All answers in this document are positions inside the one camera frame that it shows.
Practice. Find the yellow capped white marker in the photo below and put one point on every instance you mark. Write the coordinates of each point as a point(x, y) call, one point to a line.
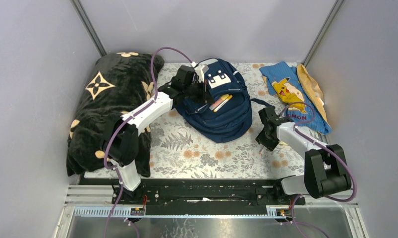
point(219, 106)

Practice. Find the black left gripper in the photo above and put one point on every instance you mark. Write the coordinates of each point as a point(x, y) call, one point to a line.
point(203, 92)

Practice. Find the blue pikachu cloth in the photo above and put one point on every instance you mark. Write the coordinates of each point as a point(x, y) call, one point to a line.
point(282, 81)

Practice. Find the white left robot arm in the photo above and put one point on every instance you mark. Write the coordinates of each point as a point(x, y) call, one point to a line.
point(120, 140)

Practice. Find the navy blue backpack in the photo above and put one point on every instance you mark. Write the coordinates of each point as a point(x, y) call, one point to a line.
point(230, 115)

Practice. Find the pink highlighter pen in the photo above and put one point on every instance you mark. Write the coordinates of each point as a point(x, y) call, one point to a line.
point(218, 101)

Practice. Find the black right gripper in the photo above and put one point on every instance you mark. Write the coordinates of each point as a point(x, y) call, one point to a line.
point(270, 146)

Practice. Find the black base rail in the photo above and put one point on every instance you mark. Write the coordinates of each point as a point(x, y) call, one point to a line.
point(208, 197)

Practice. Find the yellow snack bag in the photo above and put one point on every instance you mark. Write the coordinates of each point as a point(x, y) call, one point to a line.
point(312, 89)

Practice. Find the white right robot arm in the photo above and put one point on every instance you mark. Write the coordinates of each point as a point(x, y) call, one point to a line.
point(325, 168)

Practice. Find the black floral blanket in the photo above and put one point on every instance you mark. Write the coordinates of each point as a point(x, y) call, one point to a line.
point(118, 84)

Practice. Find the floral table mat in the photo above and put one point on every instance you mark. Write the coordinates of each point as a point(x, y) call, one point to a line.
point(179, 151)

